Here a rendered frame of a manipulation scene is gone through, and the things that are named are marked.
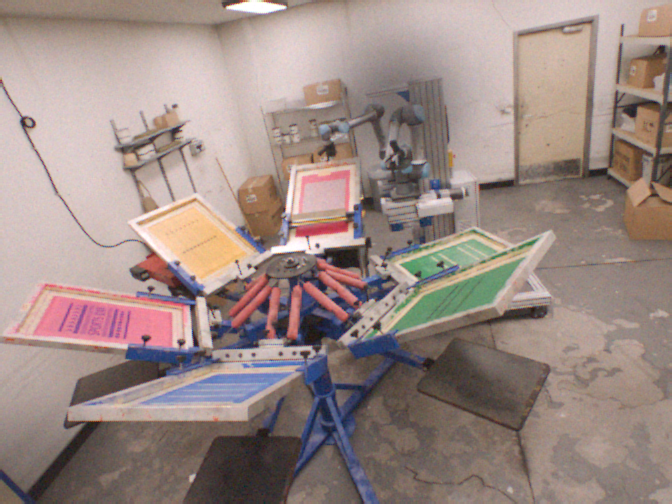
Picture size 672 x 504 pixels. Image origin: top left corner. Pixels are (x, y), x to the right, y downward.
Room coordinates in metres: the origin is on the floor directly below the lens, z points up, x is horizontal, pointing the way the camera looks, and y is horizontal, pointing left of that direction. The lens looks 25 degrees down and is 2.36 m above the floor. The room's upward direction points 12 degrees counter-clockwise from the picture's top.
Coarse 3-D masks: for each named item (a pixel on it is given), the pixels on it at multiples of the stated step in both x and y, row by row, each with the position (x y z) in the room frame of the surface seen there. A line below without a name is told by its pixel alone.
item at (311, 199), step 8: (304, 176) 3.44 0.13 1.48; (312, 176) 3.41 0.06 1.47; (320, 176) 3.38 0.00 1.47; (304, 184) 3.37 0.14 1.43; (312, 184) 3.34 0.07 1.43; (320, 184) 3.31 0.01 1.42; (304, 192) 3.29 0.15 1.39; (312, 192) 3.27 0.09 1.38; (320, 192) 3.24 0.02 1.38; (304, 200) 3.23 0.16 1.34; (312, 200) 3.20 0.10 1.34; (320, 200) 3.17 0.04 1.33; (304, 208) 3.16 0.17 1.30; (312, 208) 3.13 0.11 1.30; (320, 208) 3.11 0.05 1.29; (320, 224) 2.98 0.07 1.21; (296, 232) 2.99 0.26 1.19; (304, 232) 2.97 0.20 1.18; (312, 232) 2.94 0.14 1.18; (320, 232) 2.92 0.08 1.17
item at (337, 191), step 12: (336, 180) 3.29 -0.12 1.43; (348, 180) 3.25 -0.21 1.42; (324, 192) 3.23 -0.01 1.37; (336, 192) 3.19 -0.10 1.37; (348, 192) 3.15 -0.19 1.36; (324, 204) 3.13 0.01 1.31; (336, 204) 3.09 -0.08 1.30; (348, 204) 3.06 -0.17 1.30; (324, 228) 2.94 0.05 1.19; (336, 228) 2.91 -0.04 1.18
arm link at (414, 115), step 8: (408, 112) 3.07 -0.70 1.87; (416, 112) 3.04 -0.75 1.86; (424, 112) 3.11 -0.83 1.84; (408, 120) 3.08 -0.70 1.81; (416, 120) 3.05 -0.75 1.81; (416, 128) 3.06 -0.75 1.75; (416, 136) 3.07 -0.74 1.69; (416, 144) 3.07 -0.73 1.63; (416, 152) 3.07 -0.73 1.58; (416, 160) 3.07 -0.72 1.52; (424, 160) 3.07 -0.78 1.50; (416, 168) 3.06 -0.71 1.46; (424, 168) 3.04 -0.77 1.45; (416, 176) 3.07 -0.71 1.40; (424, 176) 3.04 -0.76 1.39
